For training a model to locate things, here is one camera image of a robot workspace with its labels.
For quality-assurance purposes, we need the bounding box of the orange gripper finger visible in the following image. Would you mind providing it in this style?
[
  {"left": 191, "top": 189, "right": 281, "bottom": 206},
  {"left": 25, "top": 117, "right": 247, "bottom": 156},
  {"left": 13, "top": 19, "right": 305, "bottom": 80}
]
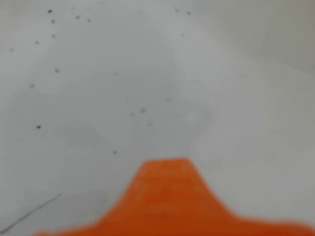
[{"left": 31, "top": 158, "right": 315, "bottom": 236}]

